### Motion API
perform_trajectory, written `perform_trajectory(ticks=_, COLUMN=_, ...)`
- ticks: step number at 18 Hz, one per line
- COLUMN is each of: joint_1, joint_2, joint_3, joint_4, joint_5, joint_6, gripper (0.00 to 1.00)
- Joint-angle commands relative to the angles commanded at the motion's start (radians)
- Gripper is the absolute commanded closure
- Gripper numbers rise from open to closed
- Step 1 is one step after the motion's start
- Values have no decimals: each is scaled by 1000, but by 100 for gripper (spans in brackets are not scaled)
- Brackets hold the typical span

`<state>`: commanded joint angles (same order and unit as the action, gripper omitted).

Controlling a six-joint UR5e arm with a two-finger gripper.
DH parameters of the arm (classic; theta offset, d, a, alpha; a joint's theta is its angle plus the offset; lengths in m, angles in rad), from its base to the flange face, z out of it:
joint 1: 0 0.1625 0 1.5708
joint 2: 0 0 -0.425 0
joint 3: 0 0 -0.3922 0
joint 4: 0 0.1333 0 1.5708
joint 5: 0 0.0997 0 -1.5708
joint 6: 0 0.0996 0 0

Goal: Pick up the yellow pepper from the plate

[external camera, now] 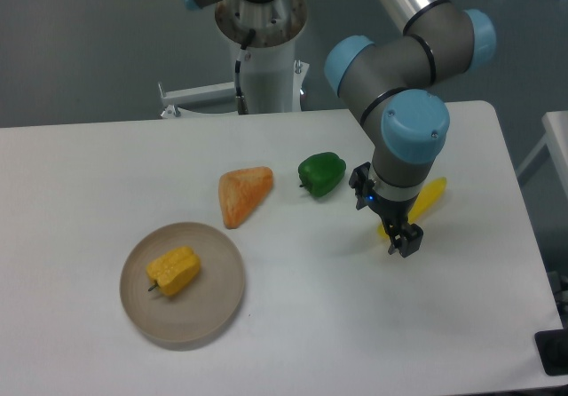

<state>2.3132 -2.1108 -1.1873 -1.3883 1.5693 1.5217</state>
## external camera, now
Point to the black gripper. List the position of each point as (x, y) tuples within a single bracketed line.
[(404, 236)]

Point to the yellow toy bell pepper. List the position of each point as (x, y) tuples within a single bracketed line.
[(173, 271)]

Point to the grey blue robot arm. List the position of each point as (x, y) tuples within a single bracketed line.
[(386, 88)]

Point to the green toy bell pepper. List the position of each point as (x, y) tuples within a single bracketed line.
[(321, 173)]

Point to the beige round plate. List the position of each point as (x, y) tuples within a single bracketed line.
[(204, 307)]

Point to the yellow toy corn cob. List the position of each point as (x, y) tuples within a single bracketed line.
[(430, 194)]

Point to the orange toy bread wedge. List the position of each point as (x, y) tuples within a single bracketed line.
[(240, 192)]

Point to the black device at table edge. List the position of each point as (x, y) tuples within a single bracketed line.
[(552, 349)]

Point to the white side table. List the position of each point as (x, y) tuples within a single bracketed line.
[(552, 145)]

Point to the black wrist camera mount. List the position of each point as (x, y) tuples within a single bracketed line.
[(362, 185)]

